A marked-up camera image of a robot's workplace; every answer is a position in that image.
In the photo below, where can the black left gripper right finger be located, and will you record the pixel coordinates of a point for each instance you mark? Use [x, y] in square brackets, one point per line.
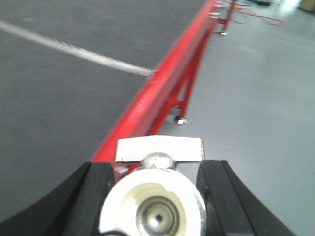
[231, 208]

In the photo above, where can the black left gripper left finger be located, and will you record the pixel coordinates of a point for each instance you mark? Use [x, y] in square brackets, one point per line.
[71, 209]

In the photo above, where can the metal valve with white cap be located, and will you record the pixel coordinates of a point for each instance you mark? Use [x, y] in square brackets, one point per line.
[155, 199]

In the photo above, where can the black conveyor belt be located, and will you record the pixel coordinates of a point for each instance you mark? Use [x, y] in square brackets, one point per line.
[68, 71]

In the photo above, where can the red conveyor frame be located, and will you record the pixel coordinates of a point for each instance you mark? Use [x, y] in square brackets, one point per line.
[172, 82]

